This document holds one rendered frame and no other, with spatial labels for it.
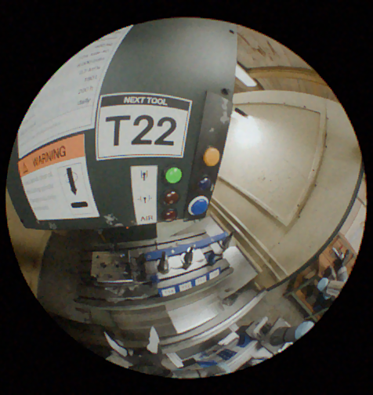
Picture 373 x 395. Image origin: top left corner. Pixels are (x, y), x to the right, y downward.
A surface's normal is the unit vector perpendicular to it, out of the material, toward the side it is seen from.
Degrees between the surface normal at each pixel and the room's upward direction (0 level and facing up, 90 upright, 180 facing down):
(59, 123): 90
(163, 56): 90
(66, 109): 90
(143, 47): 90
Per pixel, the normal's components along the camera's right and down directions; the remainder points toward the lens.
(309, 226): -0.91, 0.11
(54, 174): 0.40, 0.52
